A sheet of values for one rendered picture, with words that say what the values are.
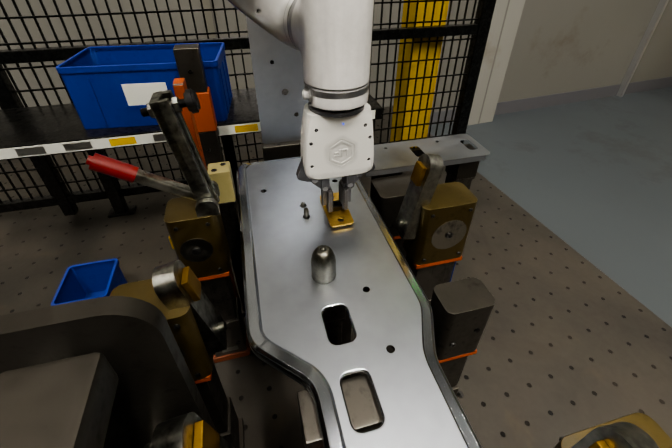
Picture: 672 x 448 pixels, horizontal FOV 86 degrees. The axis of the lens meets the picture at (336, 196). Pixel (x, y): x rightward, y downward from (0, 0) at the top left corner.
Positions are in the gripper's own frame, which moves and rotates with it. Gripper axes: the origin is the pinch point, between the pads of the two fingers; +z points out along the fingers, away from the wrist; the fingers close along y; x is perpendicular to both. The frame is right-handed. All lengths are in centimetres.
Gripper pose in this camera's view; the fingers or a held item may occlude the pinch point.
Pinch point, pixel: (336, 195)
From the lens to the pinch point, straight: 57.3
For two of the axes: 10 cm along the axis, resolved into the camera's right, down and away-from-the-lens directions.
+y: 9.7, -1.5, 2.1
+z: 0.0, 8.1, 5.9
